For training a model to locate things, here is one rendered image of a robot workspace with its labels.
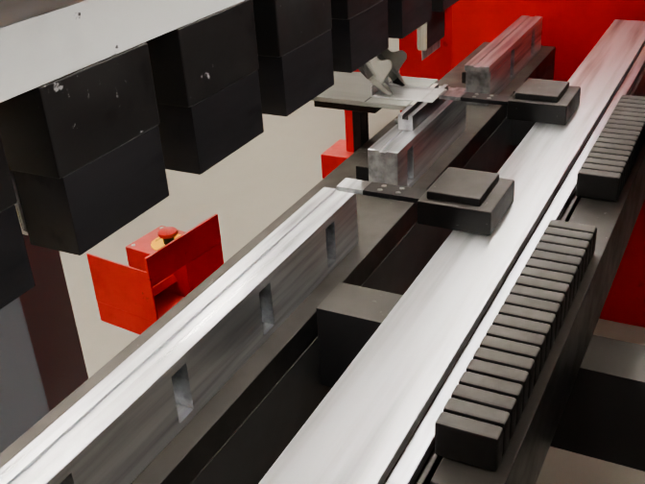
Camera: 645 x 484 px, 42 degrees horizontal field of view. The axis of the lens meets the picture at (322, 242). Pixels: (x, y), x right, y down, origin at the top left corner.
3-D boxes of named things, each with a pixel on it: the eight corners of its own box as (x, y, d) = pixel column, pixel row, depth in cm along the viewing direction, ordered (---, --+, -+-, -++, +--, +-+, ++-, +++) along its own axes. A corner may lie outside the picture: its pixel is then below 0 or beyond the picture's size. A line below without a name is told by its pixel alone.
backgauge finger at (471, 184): (357, 179, 138) (356, 150, 136) (513, 202, 127) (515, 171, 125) (324, 208, 129) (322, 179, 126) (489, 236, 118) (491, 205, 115)
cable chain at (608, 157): (619, 114, 153) (621, 93, 151) (654, 118, 150) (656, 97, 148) (574, 197, 124) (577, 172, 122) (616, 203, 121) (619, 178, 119)
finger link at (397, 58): (419, 73, 171) (388, 40, 168) (399, 89, 175) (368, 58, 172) (422, 65, 173) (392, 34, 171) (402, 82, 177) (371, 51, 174)
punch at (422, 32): (435, 46, 170) (435, -1, 166) (444, 47, 170) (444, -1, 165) (417, 60, 163) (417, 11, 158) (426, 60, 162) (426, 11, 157)
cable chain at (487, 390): (548, 245, 112) (550, 217, 110) (594, 253, 109) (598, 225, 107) (433, 455, 78) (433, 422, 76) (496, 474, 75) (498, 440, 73)
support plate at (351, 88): (327, 73, 189) (326, 68, 189) (438, 84, 178) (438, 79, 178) (289, 98, 175) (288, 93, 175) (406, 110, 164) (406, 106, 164)
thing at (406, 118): (434, 97, 177) (434, 83, 175) (447, 98, 175) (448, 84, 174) (397, 129, 161) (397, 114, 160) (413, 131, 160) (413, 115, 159)
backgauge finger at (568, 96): (451, 92, 174) (451, 69, 171) (579, 105, 163) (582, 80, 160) (431, 111, 165) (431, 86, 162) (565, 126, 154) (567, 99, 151)
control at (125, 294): (169, 275, 179) (156, 198, 171) (227, 293, 171) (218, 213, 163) (100, 321, 165) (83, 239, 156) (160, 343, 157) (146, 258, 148)
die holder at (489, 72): (519, 48, 239) (521, 14, 235) (540, 50, 237) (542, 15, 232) (463, 104, 200) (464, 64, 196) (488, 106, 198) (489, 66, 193)
